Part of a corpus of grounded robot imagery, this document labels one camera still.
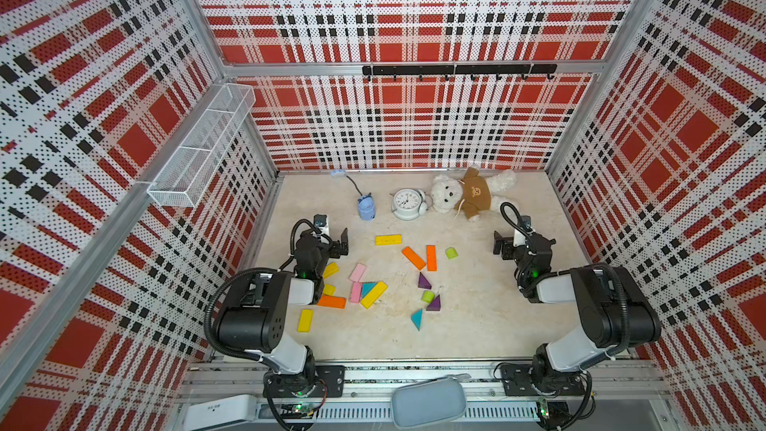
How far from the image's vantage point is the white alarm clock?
107cm

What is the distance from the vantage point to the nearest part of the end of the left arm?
2.39ft

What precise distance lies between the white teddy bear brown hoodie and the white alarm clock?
49mm
